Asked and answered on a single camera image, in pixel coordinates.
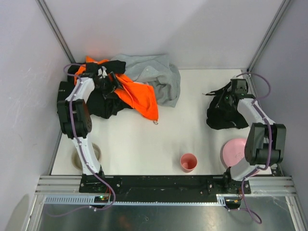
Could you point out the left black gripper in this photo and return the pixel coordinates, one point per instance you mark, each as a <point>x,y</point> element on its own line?
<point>109,82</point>

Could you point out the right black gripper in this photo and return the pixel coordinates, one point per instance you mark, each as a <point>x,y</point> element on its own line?
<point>223,100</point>

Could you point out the black garment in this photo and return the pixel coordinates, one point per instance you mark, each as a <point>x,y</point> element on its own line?
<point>220,114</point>
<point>96,103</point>

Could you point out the orange jacket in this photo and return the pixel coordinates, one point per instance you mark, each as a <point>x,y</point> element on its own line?
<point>140,97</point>

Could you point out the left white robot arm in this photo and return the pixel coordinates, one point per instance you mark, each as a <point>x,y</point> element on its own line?
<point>73,113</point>

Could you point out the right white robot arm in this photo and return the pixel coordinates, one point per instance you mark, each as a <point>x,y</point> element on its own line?
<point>237,87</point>

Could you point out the pink plate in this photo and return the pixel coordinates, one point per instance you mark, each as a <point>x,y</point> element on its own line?
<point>232,156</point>

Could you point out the grey sweatshirt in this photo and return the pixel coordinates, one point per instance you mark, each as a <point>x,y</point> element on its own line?
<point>156,71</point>

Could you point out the pink cup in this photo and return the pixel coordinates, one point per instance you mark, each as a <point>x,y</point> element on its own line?
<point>188,162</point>

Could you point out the beige bowl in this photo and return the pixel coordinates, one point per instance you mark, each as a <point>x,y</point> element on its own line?
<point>76,160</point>

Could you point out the right aluminium frame post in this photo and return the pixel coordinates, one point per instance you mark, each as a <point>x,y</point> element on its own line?
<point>282,10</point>

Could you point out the aluminium frame post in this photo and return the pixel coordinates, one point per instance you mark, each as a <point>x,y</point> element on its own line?
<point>55,29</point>
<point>282,10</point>

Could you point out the right aluminium table rail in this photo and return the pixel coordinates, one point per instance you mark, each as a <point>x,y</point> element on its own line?
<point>265,143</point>

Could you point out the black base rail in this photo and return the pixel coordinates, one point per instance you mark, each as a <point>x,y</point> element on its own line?
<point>177,185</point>

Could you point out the left aluminium frame post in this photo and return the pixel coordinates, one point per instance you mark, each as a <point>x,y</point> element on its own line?
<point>55,29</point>

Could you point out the grey slotted cable duct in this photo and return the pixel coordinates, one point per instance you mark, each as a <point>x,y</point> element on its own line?
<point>100,200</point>

